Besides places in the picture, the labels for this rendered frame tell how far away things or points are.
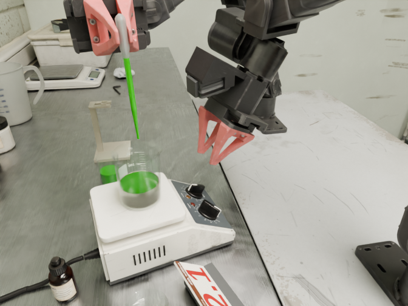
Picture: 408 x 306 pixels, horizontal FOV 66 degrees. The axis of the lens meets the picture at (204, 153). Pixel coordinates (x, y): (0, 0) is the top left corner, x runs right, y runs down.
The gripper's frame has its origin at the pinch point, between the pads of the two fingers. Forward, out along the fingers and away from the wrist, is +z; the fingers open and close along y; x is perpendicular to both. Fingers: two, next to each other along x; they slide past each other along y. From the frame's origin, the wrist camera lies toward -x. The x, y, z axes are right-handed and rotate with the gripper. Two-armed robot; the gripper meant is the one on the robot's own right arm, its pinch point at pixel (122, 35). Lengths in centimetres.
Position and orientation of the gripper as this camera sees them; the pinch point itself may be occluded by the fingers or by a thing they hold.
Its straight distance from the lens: 38.3
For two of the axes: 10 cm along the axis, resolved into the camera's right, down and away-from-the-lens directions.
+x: 0.2, 8.5, 5.3
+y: 9.1, -2.3, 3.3
